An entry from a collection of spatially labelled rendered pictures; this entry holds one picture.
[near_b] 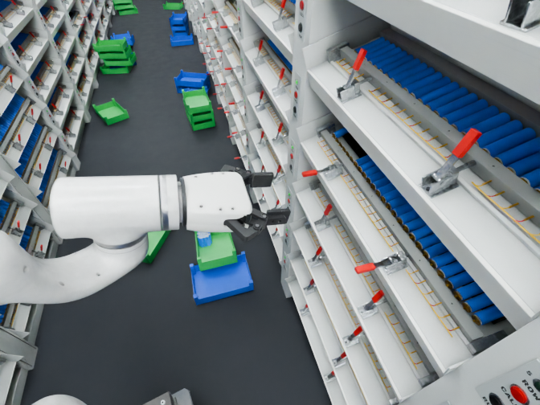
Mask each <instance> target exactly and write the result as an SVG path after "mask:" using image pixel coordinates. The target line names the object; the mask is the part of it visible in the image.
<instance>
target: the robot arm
mask: <svg viewBox="0 0 540 405"><path fill-rule="evenodd" d="M273 177H274V173H273V172H251V171H250V170H242V169H240V168H239V167H236V168H235V167H233V166H229V165H224V166H223V168H222V169H221V170H220V172H214V173H205V174H194V175H189V176H185V177H182V178H180V180H179V182H177V177H176V175H159V177H158V175H142V176H104V177H68V178H58V179H56V181H55V182H54V184H53V186H52V188H51V195H50V213H51V221H52V224H53V227H54V229H55V232H56V233H57V235H58V236H59V237H60V238H62V239H74V238H90V239H93V243H92V244H91V245H90V246H88V247H86V248H84V249H82V250H80V251H78V252H75V253H72V254H71V255H68V256H64V257H60V258H54V259H40V258H36V257H33V256H31V255H30V254H29V253H27V252H26V251H25V250H24V249H23V248H22V247H21V246H20V245H19V244H18V243H17V242H16V241H15V240H14V239H12V238H11V237H10V236H9V235H8V234H7V233H5V232H4V231H1V230H0V305H5V304H9V303H32V304H59V303H66V302H70V301H76V300H79V299H82V298H85V297H88V296H90V295H92V294H93V293H96V292H98V291H100V290H101V289H103V288H105V287H107V286H108V285H110V284H111V283H113V282H115V281H116V280H118V279H120V278H121V277H122V276H124V275H125V274H127V273H128V272H130V271H132V270H133V269H134V268H135V267H136V266H138V265H139V264H140V263H141V262H142V261H143V259H144V258H145V257H146V255H147V253H148V250H149V237H148V232H152V231H161V230H163V231H171V230H179V223H182V225H183V226H186V229H187V230H189V231H201V232H234V233H235V234H236V235H237V236H238V237H240V238H241V239H242V241H244V242H247V241H249V240H250V239H252V238H254V237H255V236H257V235H258V234H259V233H261V232H262V230H263V229H265V226H271V225H281V224H286V223H287V222H288V218H289V216H290V213H291V211H290V209H288V208H284V209H271V210H267V212H266V213H264V212H262V211H258V210H257V209H255V208H252V204H251V201H250V198H249V196H248V192H247V189H246V186H248V185H249V184H250V187H251V188H256V187H270V186H271V185H272V180H273ZM159 187H160V189H159ZM252 216H254V217H256V218H258V220H256V219H253V218H252ZM248 225H250V226H252V227H249V228H248ZM32 405H87V404H85V403H84V402H82V401H80V400H79V399H77V398H75V397H72V396H70V395H50V396H47V397H45V398H43V399H40V400H39V401H37V402H35V403H33V404H32Z"/></svg>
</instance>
